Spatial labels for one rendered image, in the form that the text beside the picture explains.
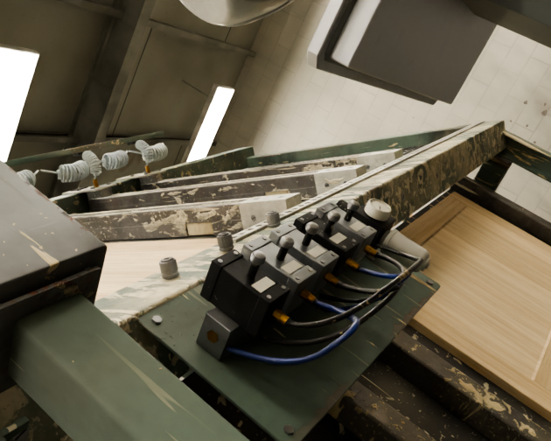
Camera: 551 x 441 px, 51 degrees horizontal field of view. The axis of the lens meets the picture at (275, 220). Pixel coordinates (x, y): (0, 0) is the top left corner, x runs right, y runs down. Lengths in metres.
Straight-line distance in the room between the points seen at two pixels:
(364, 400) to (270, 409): 0.41
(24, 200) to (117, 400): 0.20
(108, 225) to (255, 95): 5.68
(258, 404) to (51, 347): 0.30
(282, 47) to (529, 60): 2.70
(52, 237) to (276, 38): 6.68
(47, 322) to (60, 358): 0.04
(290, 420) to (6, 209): 0.37
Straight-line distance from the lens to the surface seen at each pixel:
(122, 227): 1.54
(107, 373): 0.43
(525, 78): 6.22
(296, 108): 6.87
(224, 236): 0.91
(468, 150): 1.94
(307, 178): 1.55
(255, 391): 0.69
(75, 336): 0.45
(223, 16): 0.69
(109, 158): 2.20
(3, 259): 0.46
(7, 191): 0.54
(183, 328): 0.72
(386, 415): 1.06
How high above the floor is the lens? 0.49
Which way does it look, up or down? 21 degrees up
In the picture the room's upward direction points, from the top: 56 degrees counter-clockwise
